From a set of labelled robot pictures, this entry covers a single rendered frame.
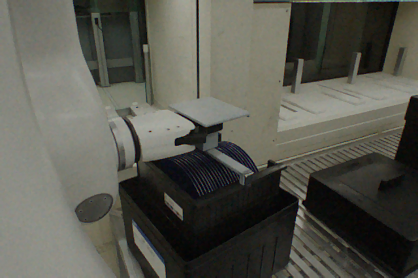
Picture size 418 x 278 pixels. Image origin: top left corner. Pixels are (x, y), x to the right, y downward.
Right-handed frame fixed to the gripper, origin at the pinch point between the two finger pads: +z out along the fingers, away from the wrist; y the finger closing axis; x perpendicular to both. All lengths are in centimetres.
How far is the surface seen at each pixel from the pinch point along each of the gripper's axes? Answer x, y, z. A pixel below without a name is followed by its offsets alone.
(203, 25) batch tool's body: 14.2, -23.6, 16.4
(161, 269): -24.3, 5.3, -13.8
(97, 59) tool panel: -7, -110, 15
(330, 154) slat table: -32, -11, 66
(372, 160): -22, 9, 55
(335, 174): -22.6, 6.5, 38.7
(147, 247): -23.2, 0.0, -13.8
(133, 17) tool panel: 12, -107, 34
